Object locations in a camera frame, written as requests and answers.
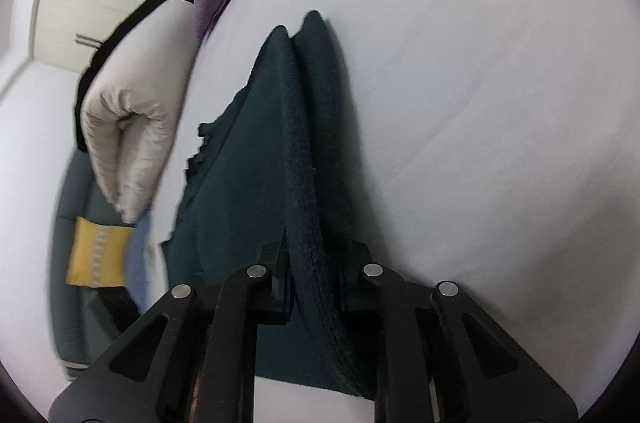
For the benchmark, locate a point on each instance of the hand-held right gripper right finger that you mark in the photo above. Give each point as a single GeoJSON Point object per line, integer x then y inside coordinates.
{"type": "Point", "coordinates": [357, 288]}

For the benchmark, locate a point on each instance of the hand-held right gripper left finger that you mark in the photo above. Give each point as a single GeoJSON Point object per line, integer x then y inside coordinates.
{"type": "Point", "coordinates": [272, 283]}

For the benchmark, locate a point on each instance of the dark green sweater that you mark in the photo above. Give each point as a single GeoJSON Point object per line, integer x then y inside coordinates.
{"type": "Point", "coordinates": [260, 153]}

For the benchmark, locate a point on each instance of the blue pillow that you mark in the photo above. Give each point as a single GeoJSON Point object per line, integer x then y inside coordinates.
{"type": "Point", "coordinates": [140, 263]}

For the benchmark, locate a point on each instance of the yellow patterned pillow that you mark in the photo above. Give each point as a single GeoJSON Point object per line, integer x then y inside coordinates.
{"type": "Point", "coordinates": [95, 253]}

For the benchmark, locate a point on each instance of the grey upholstered headboard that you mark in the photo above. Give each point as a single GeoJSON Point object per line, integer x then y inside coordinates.
{"type": "Point", "coordinates": [75, 313]}

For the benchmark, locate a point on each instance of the folded beige duvet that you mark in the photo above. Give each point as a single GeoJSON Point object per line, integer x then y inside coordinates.
{"type": "Point", "coordinates": [145, 103]}

